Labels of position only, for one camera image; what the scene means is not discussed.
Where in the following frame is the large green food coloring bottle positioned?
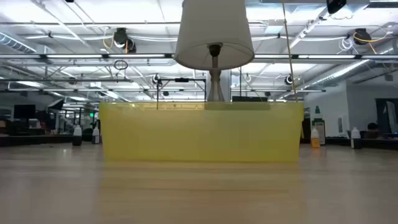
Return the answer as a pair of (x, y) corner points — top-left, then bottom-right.
(312, 105), (326, 146)

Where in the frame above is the small yellow-orange label dropper bottle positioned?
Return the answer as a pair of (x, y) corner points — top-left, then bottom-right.
(310, 126), (321, 149)

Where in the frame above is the long ceiling light strip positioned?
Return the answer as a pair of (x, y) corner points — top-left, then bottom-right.
(253, 54), (398, 60)
(0, 54), (175, 60)

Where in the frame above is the black monitor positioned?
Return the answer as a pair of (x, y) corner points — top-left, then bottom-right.
(13, 104), (36, 119)

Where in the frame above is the silver table lamp white shade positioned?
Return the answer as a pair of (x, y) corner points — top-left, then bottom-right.
(174, 0), (255, 103)

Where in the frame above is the person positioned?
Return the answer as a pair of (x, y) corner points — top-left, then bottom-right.
(362, 122), (385, 140)

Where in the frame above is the black ventilated equipment box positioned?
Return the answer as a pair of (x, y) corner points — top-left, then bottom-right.
(231, 95), (269, 103)

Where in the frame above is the yellow translucent plastic bin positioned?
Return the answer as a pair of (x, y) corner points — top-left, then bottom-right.
(98, 101), (305, 162)

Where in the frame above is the black ceiling cable reel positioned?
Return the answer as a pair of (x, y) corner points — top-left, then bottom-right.
(113, 27), (137, 54)
(353, 27), (373, 46)

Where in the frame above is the silver ventilation duct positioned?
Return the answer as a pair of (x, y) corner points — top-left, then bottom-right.
(0, 32), (37, 54)
(306, 58), (379, 90)

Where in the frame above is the yellow hanging cable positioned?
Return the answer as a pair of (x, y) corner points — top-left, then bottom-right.
(281, 0), (299, 103)

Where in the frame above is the coiled black cable loop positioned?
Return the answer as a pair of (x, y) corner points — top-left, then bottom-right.
(113, 59), (129, 71)

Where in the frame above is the black metal station frame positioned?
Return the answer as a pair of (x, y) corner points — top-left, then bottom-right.
(156, 77), (207, 110)

